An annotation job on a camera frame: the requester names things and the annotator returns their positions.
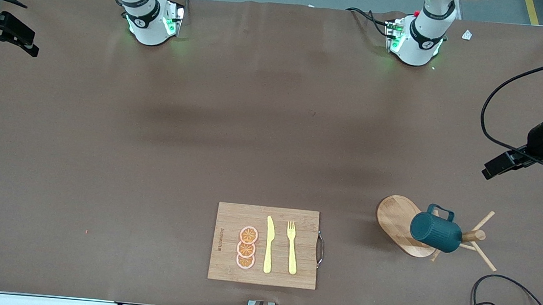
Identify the yellow plastic knife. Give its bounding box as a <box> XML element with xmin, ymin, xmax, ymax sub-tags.
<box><xmin>261</xmin><ymin>215</ymin><xmax>278</xmax><ymax>275</ymax></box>

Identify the wooden mug tree stand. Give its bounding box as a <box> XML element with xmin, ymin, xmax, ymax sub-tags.
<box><xmin>372</xmin><ymin>193</ymin><xmax>503</xmax><ymax>273</ymax></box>

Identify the dark teal ribbed cup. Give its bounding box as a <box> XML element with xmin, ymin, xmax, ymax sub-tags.
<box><xmin>407</xmin><ymin>201</ymin><xmax>467</xmax><ymax>255</ymax></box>

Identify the toy orange slice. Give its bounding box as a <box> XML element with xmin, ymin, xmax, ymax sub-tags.
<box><xmin>235</xmin><ymin>240</ymin><xmax>257</xmax><ymax>260</ymax></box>
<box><xmin>238</xmin><ymin>225</ymin><xmax>260</xmax><ymax>246</ymax></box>
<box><xmin>235</xmin><ymin>253</ymin><xmax>257</xmax><ymax>271</ymax></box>

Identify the bamboo cutting board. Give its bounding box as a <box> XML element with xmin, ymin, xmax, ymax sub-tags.
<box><xmin>207</xmin><ymin>201</ymin><xmax>329</xmax><ymax>291</ymax></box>

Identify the yellow plastic fork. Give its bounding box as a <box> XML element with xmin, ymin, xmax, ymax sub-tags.
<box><xmin>283</xmin><ymin>220</ymin><xmax>302</xmax><ymax>276</ymax></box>

